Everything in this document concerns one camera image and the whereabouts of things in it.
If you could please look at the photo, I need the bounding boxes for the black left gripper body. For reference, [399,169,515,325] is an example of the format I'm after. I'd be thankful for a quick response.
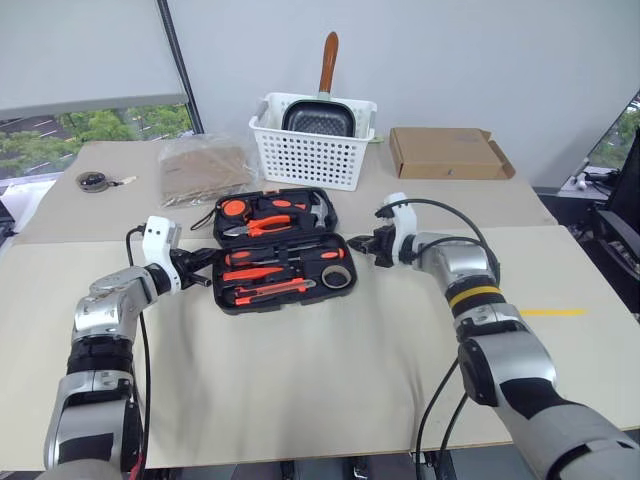
[172,248,211,291]

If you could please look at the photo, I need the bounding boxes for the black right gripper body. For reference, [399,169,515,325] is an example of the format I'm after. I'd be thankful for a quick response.
[368,225,399,269]

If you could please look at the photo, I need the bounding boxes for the small orange tester screwdriver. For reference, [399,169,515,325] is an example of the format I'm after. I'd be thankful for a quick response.
[233,293,281,307]

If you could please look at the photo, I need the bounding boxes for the dark tape roll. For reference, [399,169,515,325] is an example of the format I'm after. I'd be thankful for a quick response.
[319,265,351,290]

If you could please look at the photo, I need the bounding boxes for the black plastic tool case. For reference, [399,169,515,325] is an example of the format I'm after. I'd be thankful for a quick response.
[211,187,359,315]

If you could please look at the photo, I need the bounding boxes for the steel claw hammer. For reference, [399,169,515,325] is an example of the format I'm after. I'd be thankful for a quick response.
[294,193,335,231]

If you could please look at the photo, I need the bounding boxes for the orange black tape measure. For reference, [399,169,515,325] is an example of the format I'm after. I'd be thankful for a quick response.
[189,197,251,232]

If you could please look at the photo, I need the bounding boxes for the orange combination pliers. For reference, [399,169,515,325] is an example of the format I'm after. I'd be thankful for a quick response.
[223,215,295,239]

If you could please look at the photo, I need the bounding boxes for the clear bag with brown sheets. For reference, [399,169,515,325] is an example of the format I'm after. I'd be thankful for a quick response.
[157,132,256,209]

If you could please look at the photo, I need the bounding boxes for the stubby black orange bit driver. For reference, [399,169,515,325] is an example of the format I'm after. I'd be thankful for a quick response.
[259,198,309,211]

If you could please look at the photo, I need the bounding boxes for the tan table sheet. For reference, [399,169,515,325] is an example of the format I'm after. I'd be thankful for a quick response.
[12,134,559,246]

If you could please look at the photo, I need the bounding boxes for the white perforated plastic basket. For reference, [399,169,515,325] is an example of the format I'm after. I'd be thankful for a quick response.
[248,92,377,192]

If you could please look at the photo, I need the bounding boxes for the brown cardboard box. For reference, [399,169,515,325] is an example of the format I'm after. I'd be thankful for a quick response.
[388,126,517,180]

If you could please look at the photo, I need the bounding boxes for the light beige table sheet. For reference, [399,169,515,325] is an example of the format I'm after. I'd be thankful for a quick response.
[0,224,640,471]

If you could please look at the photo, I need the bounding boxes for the white paper stack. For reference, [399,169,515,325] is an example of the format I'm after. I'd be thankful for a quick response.
[0,180,56,236]

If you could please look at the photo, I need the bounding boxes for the yellow tape strip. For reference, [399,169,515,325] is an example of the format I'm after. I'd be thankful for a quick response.
[519,307,590,318]

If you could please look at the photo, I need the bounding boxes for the white roller blind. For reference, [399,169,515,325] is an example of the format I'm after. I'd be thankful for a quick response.
[0,0,189,114]

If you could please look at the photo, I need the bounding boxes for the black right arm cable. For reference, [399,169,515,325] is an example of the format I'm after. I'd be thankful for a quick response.
[374,198,501,469]

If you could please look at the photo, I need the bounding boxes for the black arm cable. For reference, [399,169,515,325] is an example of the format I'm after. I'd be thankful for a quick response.
[374,198,501,469]
[124,225,154,474]

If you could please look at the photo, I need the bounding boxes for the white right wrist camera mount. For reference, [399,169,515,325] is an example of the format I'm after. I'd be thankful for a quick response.
[382,192,419,266]

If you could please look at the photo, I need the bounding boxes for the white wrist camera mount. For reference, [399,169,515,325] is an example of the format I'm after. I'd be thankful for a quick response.
[141,215,184,296]
[382,192,419,266]

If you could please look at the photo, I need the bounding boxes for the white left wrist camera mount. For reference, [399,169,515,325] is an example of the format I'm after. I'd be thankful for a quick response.
[141,215,184,296]

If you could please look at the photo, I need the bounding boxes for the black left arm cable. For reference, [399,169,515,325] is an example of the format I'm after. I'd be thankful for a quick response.
[124,225,154,474]

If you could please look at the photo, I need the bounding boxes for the round black keychain gadget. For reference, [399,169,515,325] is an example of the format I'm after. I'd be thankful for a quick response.
[74,170,138,193]

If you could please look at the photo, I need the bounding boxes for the black pan with wooden handle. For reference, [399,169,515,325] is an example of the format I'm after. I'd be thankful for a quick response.
[281,31,357,137]

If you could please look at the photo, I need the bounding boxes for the black window post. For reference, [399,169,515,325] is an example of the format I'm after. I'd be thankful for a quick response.
[155,0,204,135]

